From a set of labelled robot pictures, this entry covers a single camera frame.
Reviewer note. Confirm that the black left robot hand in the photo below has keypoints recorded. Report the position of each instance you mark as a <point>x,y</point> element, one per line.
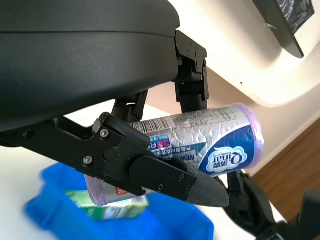
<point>75,62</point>

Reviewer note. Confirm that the purple trash bag roll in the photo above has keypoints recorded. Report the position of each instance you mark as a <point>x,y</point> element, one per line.
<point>225,140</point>

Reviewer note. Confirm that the blue plastic tray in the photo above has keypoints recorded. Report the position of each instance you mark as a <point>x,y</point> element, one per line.
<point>50,212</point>

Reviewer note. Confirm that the green toothpaste box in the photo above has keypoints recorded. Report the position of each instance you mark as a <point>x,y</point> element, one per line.
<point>120,210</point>

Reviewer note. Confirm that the black panel with label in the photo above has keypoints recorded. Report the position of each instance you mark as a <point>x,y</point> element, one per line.
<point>287,25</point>

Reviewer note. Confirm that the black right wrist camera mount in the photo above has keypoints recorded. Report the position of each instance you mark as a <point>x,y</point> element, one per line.
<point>311,207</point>

